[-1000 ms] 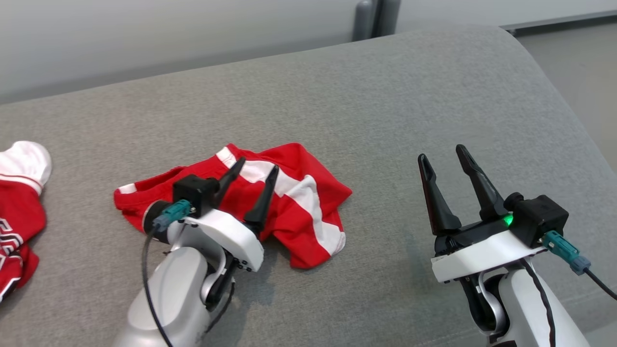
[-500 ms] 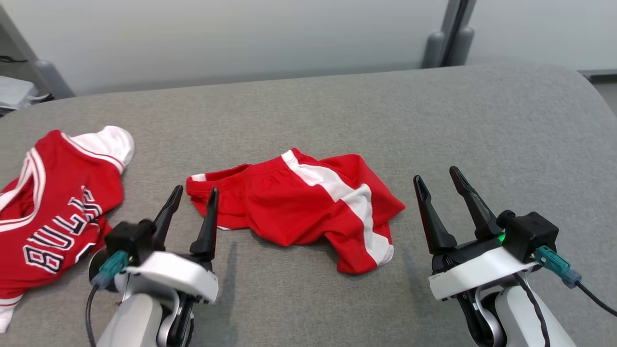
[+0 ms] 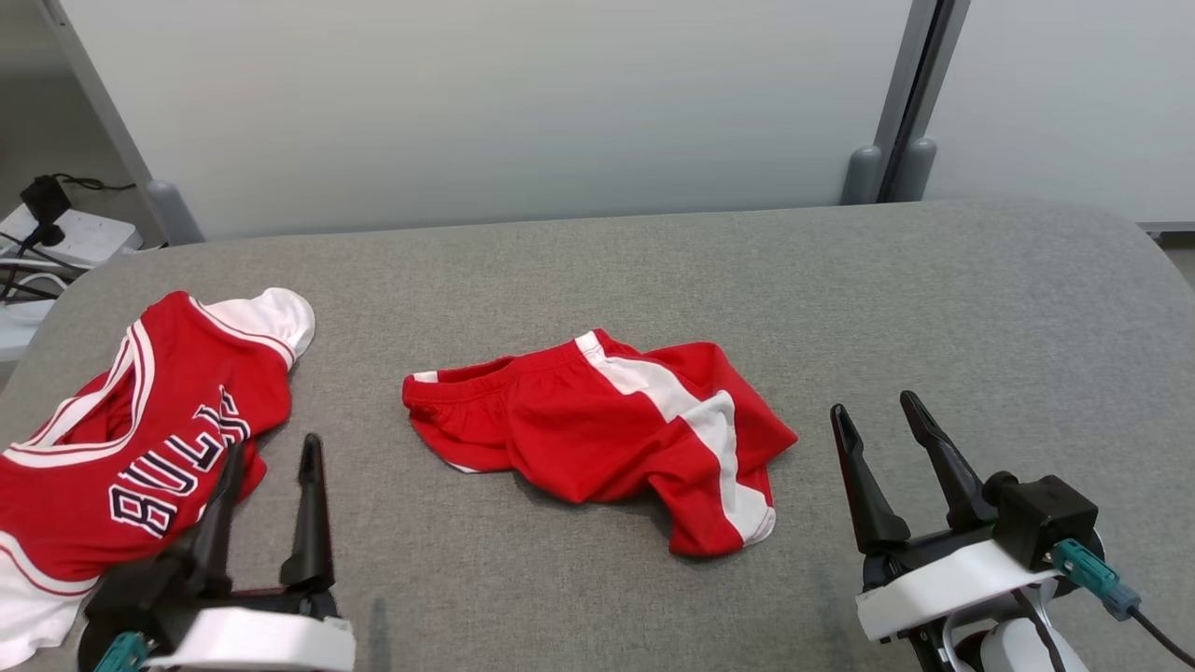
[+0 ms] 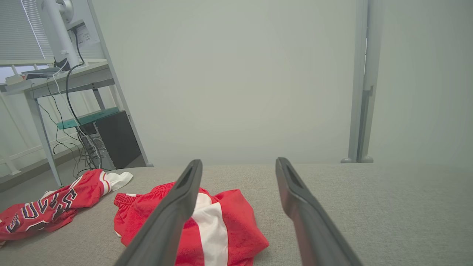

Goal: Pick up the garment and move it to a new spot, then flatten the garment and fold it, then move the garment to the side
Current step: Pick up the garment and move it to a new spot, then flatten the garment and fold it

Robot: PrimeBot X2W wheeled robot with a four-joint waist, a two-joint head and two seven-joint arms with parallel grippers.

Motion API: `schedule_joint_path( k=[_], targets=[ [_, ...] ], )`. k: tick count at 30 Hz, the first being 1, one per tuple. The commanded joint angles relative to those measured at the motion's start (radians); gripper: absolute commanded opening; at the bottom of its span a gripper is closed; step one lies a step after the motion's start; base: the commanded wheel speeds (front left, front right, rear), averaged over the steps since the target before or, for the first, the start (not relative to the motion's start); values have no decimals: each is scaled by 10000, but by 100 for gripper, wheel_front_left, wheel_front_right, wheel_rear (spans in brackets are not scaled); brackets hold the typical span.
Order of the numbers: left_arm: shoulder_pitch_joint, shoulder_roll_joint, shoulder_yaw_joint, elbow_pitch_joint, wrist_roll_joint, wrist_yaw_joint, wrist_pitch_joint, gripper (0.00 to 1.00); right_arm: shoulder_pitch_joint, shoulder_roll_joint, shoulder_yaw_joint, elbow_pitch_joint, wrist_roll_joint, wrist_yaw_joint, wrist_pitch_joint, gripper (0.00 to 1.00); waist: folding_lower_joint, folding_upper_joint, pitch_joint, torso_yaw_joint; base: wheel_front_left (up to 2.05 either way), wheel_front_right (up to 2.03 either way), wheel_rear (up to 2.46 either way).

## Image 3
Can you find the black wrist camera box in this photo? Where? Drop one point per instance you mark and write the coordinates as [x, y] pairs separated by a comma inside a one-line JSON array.
[[140, 597], [1050, 518]]

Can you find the grey fabric sofa cushion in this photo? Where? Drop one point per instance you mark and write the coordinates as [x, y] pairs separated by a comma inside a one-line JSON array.
[[597, 280]]

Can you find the grey double partition post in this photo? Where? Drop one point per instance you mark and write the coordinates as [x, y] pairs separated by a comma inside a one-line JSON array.
[[910, 93]]

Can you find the black plug in power strip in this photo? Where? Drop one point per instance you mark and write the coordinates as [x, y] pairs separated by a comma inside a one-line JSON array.
[[49, 234]]

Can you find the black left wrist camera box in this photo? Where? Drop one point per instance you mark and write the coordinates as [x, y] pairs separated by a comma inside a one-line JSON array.
[[140, 597]]

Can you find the red Bulls basketball jersey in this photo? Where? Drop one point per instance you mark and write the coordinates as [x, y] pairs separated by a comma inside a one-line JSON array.
[[103, 439]]

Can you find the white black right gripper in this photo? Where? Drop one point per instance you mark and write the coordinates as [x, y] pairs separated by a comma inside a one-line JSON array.
[[943, 583]]

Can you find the red shorts with white stripe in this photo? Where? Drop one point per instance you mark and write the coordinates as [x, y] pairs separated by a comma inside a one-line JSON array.
[[579, 420]]

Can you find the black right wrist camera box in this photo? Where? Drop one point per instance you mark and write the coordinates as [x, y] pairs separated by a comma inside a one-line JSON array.
[[1050, 518]]

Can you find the white power strip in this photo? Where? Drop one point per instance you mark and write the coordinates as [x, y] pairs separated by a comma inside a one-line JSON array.
[[93, 233]]

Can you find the grey metal partition post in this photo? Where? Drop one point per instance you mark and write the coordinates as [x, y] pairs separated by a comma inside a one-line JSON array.
[[112, 121]]

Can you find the black power adapter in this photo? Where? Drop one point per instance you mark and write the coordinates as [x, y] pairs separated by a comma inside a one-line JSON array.
[[45, 198]]

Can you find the grey partition base rail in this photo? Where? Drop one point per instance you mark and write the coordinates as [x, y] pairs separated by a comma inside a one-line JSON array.
[[1167, 227]]

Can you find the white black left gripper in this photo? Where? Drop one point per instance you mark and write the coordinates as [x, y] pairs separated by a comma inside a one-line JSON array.
[[271, 644]]

